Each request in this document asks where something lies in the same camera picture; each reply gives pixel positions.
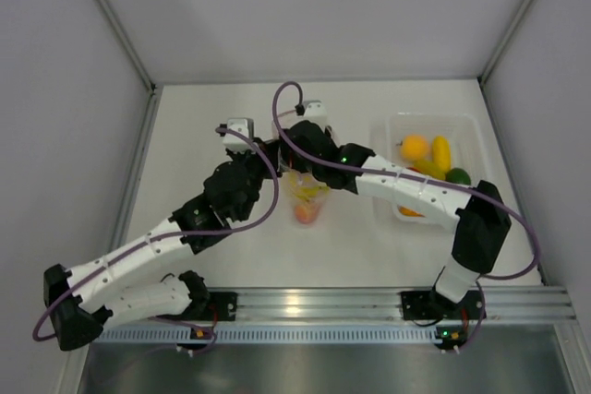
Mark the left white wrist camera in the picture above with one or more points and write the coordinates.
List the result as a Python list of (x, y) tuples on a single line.
[(237, 134)]

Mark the orange yellow fake peach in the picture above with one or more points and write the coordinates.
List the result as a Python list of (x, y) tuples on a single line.
[(414, 147)]

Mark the pink fake peach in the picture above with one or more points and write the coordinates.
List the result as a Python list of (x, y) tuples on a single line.
[(306, 214)]

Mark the orange fake mango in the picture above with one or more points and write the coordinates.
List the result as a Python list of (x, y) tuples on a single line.
[(409, 213)]

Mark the green fake lime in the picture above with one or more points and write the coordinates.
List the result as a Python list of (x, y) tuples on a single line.
[(458, 176)]

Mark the clear zip top bag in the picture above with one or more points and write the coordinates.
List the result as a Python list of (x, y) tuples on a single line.
[(291, 177)]

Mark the white plastic basket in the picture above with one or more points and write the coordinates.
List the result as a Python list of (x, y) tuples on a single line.
[(461, 130)]

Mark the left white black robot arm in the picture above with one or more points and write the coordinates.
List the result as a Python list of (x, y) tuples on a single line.
[(132, 282)]

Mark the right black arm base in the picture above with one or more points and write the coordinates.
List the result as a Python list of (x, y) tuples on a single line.
[(419, 305)]

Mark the yellow fake banana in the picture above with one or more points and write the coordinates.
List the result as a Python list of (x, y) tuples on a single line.
[(309, 193)]

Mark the white slotted cable duct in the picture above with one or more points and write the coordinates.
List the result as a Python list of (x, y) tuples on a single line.
[(253, 334)]

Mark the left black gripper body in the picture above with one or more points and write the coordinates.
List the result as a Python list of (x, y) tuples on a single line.
[(259, 169)]

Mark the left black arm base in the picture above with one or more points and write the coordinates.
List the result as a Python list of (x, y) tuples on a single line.
[(219, 306)]

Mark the aluminium mounting rail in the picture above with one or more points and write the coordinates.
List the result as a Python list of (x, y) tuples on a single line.
[(502, 305)]

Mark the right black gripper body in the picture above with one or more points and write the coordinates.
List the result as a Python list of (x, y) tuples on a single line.
[(305, 166)]

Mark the yellow fake starfruit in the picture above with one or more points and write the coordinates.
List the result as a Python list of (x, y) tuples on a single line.
[(430, 169)]

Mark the yellow fake corn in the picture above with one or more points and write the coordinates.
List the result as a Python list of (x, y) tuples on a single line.
[(441, 153)]

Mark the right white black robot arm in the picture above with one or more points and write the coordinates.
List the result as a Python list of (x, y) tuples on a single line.
[(474, 215)]

